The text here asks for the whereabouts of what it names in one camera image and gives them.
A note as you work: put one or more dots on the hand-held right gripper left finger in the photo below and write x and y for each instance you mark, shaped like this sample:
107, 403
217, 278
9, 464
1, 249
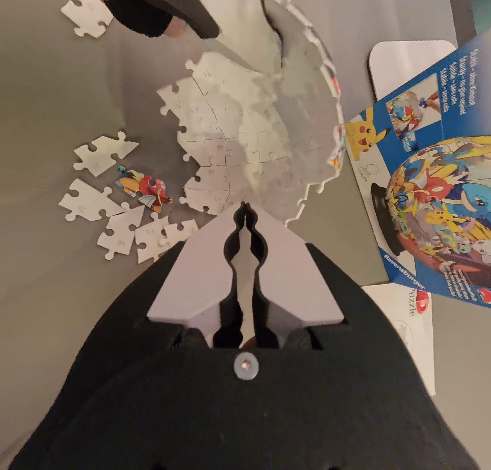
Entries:
191, 278

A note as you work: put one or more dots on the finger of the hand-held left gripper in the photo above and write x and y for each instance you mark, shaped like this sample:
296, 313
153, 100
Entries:
238, 17

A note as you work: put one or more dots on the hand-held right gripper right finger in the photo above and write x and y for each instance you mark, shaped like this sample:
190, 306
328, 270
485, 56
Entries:
299, 282

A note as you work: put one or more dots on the partly built white puzzle ball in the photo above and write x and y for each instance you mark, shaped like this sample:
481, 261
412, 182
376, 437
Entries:
249, 140

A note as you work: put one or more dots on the white puzzle piece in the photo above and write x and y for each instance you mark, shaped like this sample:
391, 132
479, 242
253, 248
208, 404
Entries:
180, 230
86, 201
121, 232
149, 240
88, 12
101, 151

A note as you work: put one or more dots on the colourful printed puzzle piece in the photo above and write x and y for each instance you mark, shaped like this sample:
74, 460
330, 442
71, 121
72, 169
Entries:
147, 188

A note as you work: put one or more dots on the blue puzzle box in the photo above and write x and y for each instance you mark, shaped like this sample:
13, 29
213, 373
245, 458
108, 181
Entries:
429, 194

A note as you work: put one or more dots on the person's left hand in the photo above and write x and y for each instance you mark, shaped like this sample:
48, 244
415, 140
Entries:
134, 10

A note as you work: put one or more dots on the white paper leaflet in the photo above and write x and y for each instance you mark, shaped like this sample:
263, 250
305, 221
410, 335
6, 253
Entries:
416, 343

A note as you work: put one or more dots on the white rounded card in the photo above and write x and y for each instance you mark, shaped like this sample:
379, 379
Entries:
406, 67

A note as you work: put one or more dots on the dark teal panel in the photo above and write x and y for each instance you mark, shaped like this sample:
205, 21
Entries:
470, 6

